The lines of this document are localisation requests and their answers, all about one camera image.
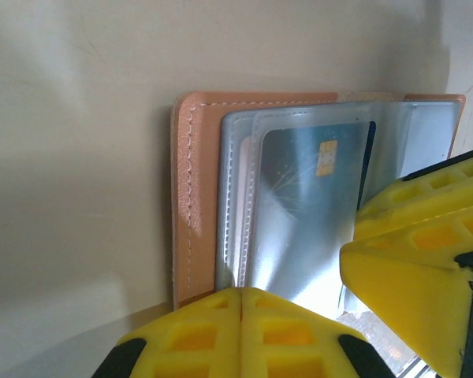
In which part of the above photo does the silver blue chip card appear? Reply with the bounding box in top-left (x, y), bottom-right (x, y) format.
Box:
top-left (255, 120), bottom-right (378, 316)

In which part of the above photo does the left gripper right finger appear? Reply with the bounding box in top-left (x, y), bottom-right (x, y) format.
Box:
top-left (240, 287), bottom-right (393, 378)

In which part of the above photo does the tan leather card holder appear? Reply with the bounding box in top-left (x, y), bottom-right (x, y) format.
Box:
top-left (169, 91), bottom-right (467, 312)

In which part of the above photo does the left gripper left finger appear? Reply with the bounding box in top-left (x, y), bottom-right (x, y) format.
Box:
top-left (90, 287), bottom-right (242, 378)

